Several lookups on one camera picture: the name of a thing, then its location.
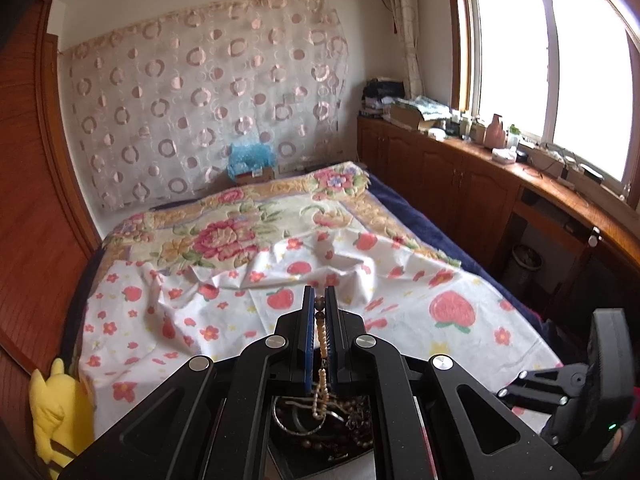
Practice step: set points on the patterned window curtain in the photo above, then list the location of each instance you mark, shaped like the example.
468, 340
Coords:
407, 25

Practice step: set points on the floral blanket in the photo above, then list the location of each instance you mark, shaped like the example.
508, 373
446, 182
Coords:
240, 225

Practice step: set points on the silver bangle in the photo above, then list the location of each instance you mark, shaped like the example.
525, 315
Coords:
295, 422

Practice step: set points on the strawberry print sheet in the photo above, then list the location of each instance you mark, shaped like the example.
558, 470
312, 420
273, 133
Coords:
250, 320

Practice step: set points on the window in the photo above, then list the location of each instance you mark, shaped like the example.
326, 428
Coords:
545, 65

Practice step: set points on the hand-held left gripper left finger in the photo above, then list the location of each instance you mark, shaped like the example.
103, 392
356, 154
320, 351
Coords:
310, 340

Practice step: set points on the navy blue blanket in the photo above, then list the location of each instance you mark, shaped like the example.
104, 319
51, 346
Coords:
430, 225

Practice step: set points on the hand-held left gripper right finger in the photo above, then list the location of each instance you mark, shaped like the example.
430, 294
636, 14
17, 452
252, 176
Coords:
332, 340

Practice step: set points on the white tissue box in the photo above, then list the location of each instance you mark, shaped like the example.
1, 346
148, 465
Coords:
503, 155

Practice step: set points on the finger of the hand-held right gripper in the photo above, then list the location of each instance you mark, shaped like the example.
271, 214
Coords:
545, 387

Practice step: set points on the dark pile of bags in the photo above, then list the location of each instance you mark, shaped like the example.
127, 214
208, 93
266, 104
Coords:
382, 95

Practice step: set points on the black jewelry box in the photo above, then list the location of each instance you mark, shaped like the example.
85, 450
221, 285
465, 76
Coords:
300, 455

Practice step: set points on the mesh waste bin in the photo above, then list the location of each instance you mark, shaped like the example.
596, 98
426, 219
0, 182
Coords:
522, 265

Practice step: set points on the circle-patterned sheer wall cloth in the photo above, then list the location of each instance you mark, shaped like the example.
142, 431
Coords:
200, 95

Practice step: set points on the pink bottle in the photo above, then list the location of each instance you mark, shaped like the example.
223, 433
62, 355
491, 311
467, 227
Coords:
495, 132

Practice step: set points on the yellow plush toy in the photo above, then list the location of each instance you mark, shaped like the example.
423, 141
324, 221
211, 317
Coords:
57, 415

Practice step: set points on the wooden cabinet counter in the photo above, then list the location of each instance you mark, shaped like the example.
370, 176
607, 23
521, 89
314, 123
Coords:
450, 185

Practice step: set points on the blue plastic bag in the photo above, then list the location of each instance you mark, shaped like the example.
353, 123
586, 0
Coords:
250, 157

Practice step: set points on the open cardboard box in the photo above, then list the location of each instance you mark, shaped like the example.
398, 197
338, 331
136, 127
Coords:
417, 112

